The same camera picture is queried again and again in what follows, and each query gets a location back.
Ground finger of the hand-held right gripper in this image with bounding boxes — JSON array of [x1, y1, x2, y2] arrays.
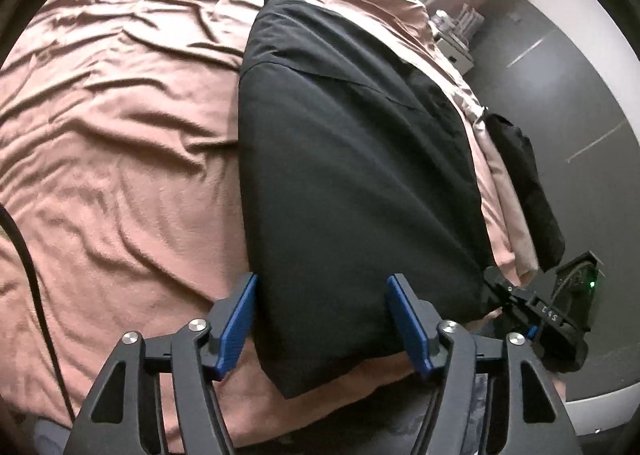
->
[[482, 269, 526, 311]]

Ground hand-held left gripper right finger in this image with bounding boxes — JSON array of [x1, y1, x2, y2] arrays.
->
[[386, 273, 576, 455]]

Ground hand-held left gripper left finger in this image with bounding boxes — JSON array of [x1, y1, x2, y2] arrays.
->
[[62, 272, 259, 455]]

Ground black pants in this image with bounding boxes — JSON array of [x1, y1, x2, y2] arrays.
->
[[237, 0, 496, 401]]

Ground black T-shirt with gold print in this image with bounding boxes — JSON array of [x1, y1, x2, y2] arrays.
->
[[484, 112, 567, 272]]

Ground pink bed sheet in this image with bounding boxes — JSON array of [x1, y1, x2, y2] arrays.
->
[[0, 0, 541, 453]]

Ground white bedside table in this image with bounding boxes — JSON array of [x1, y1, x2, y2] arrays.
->
[[432, 8, 483, 76]]

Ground black cable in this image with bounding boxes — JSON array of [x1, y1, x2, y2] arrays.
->
[[0, 205, 77, 423]]

